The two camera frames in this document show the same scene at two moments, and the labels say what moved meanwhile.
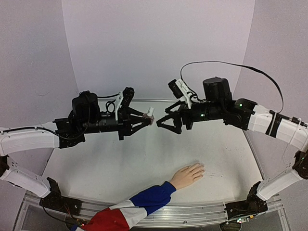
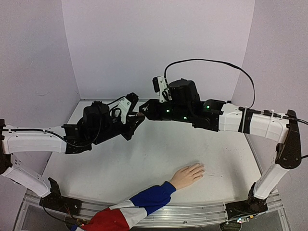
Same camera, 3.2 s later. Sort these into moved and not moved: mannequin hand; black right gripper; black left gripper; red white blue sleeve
Moved: black right gripper; black left gripper
Not moved: mannequin hand; red white blue sleeve
